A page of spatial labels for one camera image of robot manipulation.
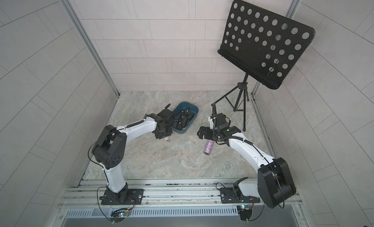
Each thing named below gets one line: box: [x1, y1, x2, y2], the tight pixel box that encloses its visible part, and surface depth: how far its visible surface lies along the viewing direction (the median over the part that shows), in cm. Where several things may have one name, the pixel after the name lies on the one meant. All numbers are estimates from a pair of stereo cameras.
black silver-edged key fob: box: [181, 115, 188, 130], surface depth 99 cm
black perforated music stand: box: [212, 0, 316, 132], surface depth 63 cm
